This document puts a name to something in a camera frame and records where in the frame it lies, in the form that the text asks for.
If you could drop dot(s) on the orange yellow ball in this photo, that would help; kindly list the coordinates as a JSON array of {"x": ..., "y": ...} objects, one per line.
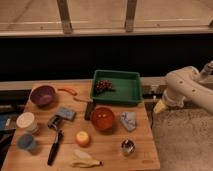
[{"x": 82, "y": 138}]

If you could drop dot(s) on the blue cup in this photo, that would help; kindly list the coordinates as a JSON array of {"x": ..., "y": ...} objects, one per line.
[{"x": 27, "y": 142}]

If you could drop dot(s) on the black handled peeler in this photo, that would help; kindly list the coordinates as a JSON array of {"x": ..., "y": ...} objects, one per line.
[{"x": 54, "y": 148}]

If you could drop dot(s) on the blue grey crumpled cloth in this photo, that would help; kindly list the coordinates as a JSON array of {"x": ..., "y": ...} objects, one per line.
[{"x": 128, "y": 120}]

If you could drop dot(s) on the white cup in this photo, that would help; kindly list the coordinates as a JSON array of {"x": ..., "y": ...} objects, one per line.
[{"x": 27, "y": 122}]

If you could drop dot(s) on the green plastic tray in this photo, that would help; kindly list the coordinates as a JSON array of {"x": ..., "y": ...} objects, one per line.
[{"x": 126, "y": 88}]

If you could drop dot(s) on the yellow banana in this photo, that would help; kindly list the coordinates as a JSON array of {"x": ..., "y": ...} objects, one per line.
[{"x": 82, "y": 159}]

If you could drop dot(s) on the wooden cutting board table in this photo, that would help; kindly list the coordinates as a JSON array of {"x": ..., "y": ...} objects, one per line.
[{"x": 104, "y": 146}]

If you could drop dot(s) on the black eraser block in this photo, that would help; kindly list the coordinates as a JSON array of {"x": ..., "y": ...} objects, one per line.
[{"x": 89, "y": 109}]

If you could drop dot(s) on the dark grape bunch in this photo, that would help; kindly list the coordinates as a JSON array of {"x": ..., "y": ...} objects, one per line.
[{"x": 103, "y": 85}]

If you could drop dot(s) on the shiny metal cup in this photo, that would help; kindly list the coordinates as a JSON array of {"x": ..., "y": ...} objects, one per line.
[{"x": 127, "y": 147}]

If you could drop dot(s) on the blue sponge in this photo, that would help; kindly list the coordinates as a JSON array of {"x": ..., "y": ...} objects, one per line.
[{"x": 65, "y": 113}]

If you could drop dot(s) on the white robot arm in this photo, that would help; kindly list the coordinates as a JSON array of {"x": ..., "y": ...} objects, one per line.
[{"x": 186, "y": 83}]

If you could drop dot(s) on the orange red bowl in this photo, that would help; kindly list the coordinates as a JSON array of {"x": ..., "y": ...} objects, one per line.
[{"x": 102, "y": 118}]

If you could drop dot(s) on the purple bowl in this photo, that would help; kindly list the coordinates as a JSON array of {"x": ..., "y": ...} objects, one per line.
[{"x": 43, "y": 95}]

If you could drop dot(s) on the small wooden stick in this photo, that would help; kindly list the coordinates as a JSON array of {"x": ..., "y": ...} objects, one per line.
[{"x": 82, "y": 99}]

